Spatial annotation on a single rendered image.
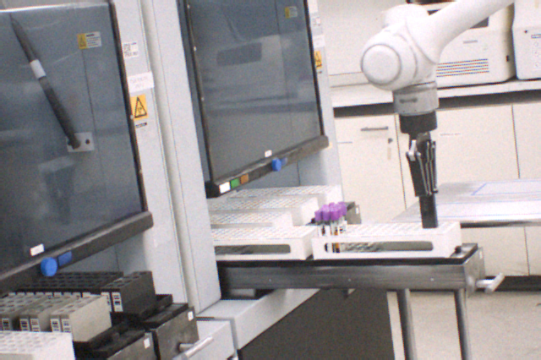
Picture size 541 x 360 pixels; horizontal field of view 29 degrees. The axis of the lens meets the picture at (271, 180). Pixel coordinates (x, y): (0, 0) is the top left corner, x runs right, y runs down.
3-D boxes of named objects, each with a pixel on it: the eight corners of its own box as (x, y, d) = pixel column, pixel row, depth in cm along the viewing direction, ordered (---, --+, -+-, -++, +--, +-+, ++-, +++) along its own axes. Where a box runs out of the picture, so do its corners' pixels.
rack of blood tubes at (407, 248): (313, 265, 221) (309, 237, 220) (331, 253, 230) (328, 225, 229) (449, 264, 207) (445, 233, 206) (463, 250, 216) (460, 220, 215)
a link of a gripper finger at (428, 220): (434, 193, 211) (432, 194, 210) (437, 227, 212) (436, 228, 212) (419, 194, 212) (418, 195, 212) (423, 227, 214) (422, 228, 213)
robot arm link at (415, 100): (384, 89, 206) (387, 118, 207) (428, 84, 202) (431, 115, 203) (399, 83, 214) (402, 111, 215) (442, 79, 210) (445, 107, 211)
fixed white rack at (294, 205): (199, 234, 269) (196, 210, 268) (219, 225, 277) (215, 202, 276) (304, 231, 255) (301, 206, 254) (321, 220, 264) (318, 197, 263)
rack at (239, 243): (186, 267, 236) (182, 240, 235) (208, 254, 244) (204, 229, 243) (305, 265, 222) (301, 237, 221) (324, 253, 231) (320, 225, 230)
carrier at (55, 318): (93, 325, 193) (88, 294, 192) (102, 325, 192) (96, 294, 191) (54, 347, 183) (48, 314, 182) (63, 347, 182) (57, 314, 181)
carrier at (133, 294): (149, 300, 205) (144, 270, 204) (157, 300, 204) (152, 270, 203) (115, 319, 195) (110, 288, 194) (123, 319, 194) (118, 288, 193)
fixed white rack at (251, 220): (168, 250, 255) (165, 225, 254) (189, 239, 264) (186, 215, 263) (277, 248, 242) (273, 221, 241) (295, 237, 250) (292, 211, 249)
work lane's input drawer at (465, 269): (172, 298, 237) (166, 260, 235) (203, 280, 249) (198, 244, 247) (489, 299, 203) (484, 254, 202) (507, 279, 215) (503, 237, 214)
